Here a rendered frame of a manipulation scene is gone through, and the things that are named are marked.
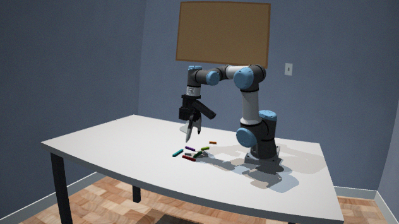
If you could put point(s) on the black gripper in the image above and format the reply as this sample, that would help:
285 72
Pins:
190 114

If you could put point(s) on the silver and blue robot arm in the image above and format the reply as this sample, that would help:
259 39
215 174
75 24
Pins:
257 127

